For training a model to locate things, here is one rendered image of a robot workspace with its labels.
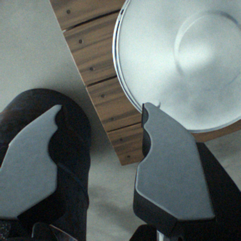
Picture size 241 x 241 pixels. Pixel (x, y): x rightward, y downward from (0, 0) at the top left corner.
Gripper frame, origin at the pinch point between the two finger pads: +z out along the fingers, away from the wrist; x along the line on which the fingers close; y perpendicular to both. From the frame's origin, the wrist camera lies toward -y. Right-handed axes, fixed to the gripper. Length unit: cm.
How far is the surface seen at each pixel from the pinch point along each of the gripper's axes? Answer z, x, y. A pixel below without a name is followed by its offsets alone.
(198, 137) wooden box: 18.4, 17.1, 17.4
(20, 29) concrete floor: 53, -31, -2
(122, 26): 16.4, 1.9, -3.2
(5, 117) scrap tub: 32.4, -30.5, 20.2
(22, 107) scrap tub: 37.2, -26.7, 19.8
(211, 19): 15.8, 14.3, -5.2
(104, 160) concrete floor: 54, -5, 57
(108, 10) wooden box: 18.2, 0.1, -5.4
